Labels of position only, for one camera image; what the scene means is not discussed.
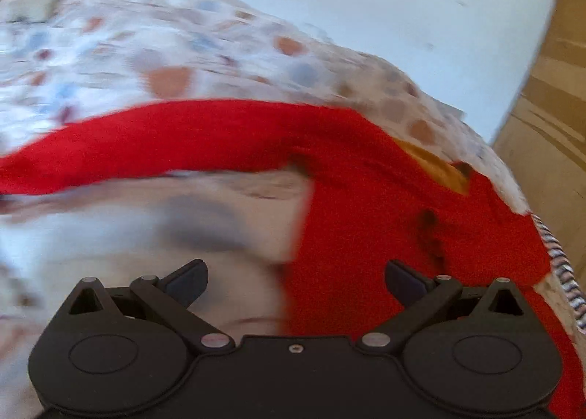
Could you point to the red blanket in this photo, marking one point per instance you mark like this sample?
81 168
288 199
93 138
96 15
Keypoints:
375 199

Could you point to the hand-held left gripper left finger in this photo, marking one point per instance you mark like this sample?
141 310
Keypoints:
185 282

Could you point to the black white striped pillow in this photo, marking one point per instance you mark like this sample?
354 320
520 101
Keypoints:
563 263

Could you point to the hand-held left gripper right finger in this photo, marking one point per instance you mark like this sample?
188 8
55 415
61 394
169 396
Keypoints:
404 282

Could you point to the circle patterned quilt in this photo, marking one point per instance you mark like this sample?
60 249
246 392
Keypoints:
192 48

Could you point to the white garment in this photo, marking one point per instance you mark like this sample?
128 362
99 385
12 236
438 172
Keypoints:
151 236

